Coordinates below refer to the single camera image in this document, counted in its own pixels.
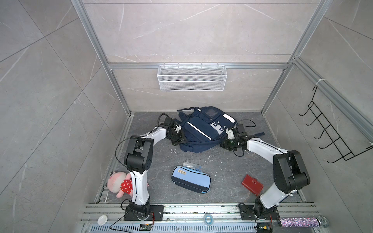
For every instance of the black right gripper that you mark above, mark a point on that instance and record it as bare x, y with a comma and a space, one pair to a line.
224, 144

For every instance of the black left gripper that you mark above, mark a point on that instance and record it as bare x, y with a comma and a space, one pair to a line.
180, 138

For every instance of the navy blue student backpack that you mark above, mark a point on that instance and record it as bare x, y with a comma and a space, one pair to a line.
205, 128

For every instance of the light blue pencil case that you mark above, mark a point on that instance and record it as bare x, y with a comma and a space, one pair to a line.
192, 180

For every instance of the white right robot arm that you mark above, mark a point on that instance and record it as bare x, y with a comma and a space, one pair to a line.
289, 170

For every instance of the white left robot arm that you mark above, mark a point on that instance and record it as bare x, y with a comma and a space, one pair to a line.
138, 159

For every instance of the clear plastic eraser box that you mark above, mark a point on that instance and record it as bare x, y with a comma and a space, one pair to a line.
192, 166

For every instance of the red wallet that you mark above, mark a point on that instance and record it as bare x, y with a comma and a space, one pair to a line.
252, 184

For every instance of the pink plush doll red dress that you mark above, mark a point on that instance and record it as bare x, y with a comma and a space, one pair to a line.
121, 184

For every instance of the clear tape roll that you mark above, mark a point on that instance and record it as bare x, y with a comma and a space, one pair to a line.
208, 219

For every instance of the white round cap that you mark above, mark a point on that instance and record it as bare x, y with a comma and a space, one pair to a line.
102, 220

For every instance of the glittery purple tube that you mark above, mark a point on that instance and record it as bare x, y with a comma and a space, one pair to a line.
304, 222

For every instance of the white wire mesh basket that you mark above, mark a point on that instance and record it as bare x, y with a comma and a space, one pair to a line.
191, 77

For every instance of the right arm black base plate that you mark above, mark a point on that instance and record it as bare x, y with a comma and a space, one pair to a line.
246, 212

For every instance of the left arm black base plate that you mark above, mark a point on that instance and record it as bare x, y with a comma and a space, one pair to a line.
156, 213

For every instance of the black wire hook rack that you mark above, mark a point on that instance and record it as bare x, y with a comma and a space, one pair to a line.
335, 140

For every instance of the aluminium rail frame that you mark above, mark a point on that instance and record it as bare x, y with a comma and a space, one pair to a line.
188, 218

